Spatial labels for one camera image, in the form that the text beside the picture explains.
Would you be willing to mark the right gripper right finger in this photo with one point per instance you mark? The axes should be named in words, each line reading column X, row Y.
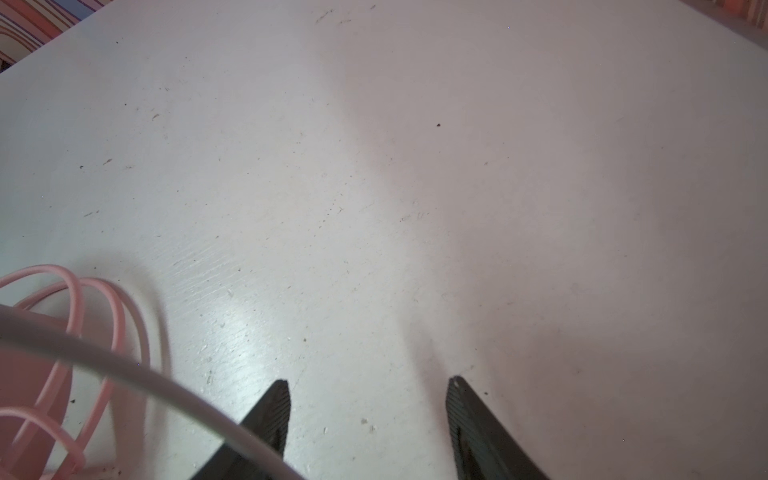
column 482, row 447

